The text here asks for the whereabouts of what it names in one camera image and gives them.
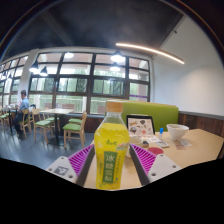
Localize long curved light strip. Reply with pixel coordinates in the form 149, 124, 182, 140
115, 42, 185, 65

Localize yellow drink bottle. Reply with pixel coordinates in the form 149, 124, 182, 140
93, 100, 131, 191

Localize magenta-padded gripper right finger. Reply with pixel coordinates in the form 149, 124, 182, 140
129, 143, 183, 187

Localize black tablet with pictures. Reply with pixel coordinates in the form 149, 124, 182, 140
125, 114, 156, 137

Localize wooden green-seated chairs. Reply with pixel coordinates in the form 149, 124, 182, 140
0, 108, 88, 149

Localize green upholstered bench backrest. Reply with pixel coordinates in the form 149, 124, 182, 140
105, 99, 180, 133

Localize person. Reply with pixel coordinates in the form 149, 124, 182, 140
13, 89, 30, 138

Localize small white flat device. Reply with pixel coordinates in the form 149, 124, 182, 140
156, 140, 170, 149

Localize light wooden dining table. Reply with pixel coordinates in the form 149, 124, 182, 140
39, 107, 76, 147

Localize white ceramic bowl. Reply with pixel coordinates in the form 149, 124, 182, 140
166, 123, 190, 141

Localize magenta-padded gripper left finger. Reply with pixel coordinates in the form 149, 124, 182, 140
45, 143, 96, 188

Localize dark pendant ceiling lamps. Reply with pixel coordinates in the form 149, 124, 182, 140
28, 49, 126, 77

